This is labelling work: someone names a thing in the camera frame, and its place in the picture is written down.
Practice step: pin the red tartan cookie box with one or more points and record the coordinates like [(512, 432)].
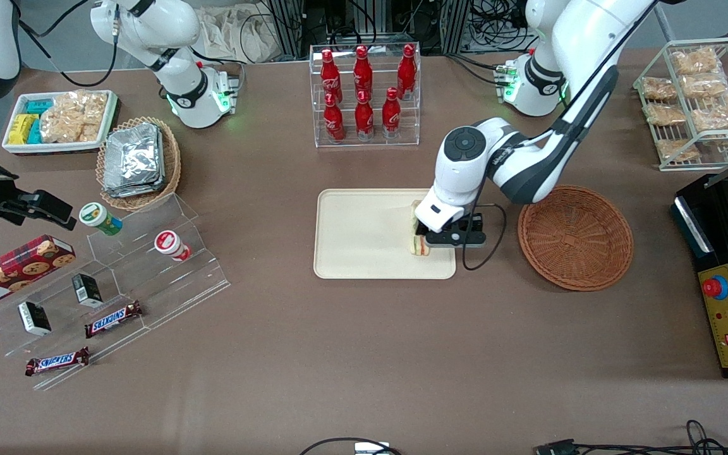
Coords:
[(16, 272)]

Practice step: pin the oval light wicker basket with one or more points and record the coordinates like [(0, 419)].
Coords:
[(173, 164)]

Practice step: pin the green yoghurt cup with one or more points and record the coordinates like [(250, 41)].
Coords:
[(98, 218)]

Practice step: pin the red cola bottle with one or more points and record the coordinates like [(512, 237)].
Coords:
[(333, 120), (407, 71), (328, 72), (363, 71), (364, 119), (391, 115)]

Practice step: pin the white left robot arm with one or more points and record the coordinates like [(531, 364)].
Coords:
[(528, 164)]

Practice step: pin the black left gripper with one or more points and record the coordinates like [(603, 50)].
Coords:
[(422, 229)]

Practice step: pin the round brown wicker basket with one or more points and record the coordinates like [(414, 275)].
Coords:
[(576, 240)]

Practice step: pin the brown snickers bar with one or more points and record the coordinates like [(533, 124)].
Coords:
[(113, 320), (56, 361)]

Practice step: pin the clear acrylic stepped display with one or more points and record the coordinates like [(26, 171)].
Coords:
[(168, 294)]

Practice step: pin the red emergency stop button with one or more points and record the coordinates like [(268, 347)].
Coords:
[(715, 287)]

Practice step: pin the beige crumpled cloth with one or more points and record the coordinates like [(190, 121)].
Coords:
[(231, 31)]

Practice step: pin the small white device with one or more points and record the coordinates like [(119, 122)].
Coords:
[(371, 448)]

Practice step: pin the red yoghurt cup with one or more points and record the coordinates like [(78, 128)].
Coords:
[(169, 244)]

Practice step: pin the small black box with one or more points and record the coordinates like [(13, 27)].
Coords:
[(88, 290), (34, 318)]

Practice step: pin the silver foil pack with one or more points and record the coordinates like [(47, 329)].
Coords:
[(133, 192), (133, 155)]

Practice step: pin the yellow snack packet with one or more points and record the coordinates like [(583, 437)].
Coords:
[(20, 129)]

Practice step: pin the clear bag of crackers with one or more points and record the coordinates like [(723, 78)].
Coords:
[(73, 117)]

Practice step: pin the white rectangular snack tray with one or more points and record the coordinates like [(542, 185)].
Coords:
[(16, 149)]

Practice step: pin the beige plastic tray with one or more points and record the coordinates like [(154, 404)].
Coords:
[(364, 234)]

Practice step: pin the teal snack packet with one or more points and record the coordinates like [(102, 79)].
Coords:
[(40, 107), (35, 133)]

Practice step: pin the triangle sandwich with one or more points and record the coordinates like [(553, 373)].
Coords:
[(419, 248)]

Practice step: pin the clear bag of fried snack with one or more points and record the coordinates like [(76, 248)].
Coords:
[(696, 62), (665, 114), (718, 117), (677, 150), (658, 89), (705, 85)]

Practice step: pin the aluminium frame post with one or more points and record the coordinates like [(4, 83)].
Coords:
[(454, 25), (288, 28)]

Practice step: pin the clear acrylic bottle rack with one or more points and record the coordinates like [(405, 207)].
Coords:
[(378, 142)]

